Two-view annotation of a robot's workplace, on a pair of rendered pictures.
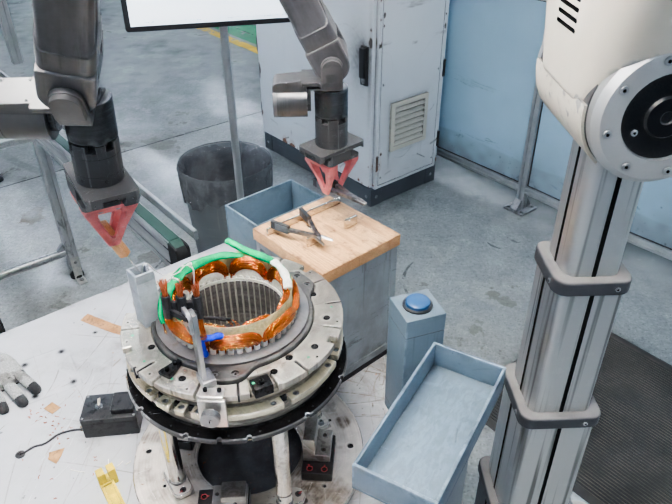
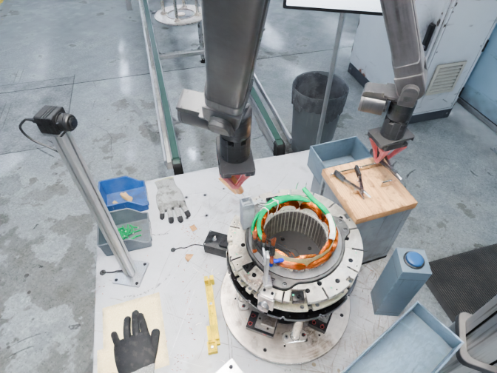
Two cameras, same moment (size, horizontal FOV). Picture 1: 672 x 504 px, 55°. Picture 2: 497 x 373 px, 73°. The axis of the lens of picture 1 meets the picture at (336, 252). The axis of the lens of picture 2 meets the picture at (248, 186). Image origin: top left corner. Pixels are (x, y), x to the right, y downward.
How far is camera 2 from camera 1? 0.28 m
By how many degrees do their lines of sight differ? 22
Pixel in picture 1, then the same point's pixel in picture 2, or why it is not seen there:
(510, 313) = (469, 221)
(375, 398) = (365, 286)
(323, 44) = (410, 75)
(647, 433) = not seen: outside the picture
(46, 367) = (196, 202)
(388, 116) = (432, 72)
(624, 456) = not seen: outside the picture
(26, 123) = (197, 121)
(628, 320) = not seen: outside the picture
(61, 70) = (219, 109)
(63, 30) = (223, 92)
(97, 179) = (231, 159)
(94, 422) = (210, 247)
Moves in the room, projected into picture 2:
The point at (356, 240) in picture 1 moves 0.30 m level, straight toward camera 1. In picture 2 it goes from (386, 198) to (361, 291)
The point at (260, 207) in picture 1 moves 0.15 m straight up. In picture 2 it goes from (331, 149) to (340, 112)
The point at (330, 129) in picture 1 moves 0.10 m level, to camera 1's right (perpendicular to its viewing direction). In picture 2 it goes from (393, 128) to (437, 138)
